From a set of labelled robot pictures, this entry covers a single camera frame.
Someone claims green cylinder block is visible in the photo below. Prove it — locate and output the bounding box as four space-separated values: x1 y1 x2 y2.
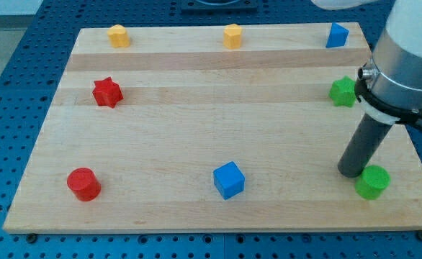
355 165 391 200

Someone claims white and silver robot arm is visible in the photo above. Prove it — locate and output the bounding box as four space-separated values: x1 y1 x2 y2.
355 0 422 129

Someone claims light wooden board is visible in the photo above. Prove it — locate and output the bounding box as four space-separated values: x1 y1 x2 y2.
4 22 422 234

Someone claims blue cube block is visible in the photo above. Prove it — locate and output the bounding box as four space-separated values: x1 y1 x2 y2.
213 161 246 200

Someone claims yellow hexagon block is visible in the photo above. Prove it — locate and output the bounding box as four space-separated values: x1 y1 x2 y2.
223 24 243 49

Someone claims red star block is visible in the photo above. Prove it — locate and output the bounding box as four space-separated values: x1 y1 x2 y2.
92 77 124 108

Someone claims yellow heart block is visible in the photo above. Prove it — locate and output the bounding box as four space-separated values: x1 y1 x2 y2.
107 24 130 48

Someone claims green star block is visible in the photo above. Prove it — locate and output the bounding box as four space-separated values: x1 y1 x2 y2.
328 76 356 108

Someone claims red cylinder block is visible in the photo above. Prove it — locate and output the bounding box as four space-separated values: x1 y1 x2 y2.
66 167 102 201

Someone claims blue triangular prism block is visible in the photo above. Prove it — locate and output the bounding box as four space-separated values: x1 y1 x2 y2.
326 23 349 48

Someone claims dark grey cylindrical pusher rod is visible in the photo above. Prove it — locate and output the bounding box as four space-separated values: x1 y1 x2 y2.
337 114 392 178

